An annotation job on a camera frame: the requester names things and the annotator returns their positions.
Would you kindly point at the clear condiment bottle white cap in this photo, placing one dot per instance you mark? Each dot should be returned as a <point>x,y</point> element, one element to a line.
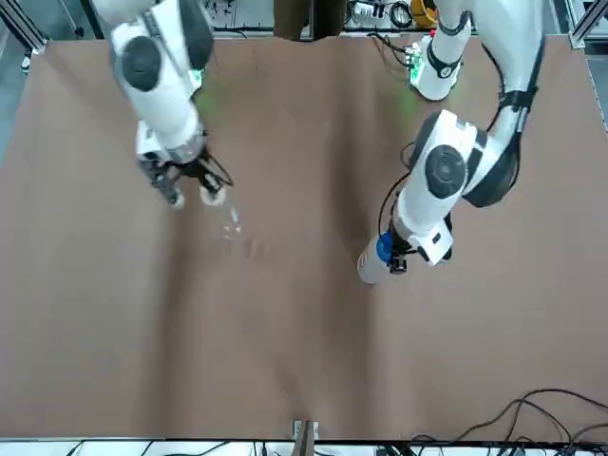
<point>228,218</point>

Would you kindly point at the clear drink bottle blue cap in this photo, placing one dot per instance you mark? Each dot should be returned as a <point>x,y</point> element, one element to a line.
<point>373,266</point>

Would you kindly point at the aluminium frame profile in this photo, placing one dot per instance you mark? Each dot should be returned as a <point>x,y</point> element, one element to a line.
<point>586,21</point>
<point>24,28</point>

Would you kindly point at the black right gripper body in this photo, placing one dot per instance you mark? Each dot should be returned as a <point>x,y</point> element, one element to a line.
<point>173,168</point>

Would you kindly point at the person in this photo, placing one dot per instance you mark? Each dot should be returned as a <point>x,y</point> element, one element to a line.
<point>309,19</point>

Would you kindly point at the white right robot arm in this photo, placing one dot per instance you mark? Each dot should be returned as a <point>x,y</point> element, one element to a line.
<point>157,71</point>

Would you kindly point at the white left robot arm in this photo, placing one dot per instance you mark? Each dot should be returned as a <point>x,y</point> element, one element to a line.
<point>442,166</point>

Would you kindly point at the yellow hard hat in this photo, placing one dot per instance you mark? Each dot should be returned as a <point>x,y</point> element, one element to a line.
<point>423,12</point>

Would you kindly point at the aluminium post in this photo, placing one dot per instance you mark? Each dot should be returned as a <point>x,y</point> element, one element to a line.
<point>305,437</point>

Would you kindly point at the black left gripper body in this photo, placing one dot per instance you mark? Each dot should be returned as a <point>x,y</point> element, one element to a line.
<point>401,237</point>

